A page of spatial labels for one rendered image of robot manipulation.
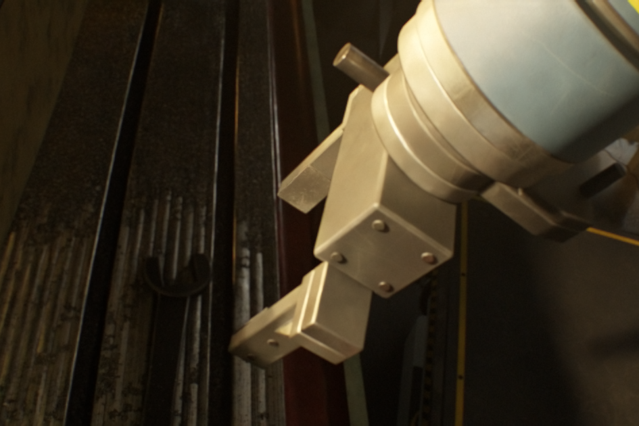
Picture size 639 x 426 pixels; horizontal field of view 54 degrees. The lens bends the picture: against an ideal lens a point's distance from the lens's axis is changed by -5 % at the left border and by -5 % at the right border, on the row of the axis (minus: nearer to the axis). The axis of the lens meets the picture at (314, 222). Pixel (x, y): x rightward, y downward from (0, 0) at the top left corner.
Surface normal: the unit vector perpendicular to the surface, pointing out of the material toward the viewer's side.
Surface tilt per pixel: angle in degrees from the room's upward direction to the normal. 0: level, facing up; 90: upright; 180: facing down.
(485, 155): 91
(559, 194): 25
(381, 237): 92
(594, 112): 96
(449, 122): 82
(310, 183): 92
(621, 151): 0
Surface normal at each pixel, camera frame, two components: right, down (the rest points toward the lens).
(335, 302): 0.57, -0.47
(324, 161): -0.18, 0.72
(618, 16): -0.38, 0.58
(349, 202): -0.80, -0.51
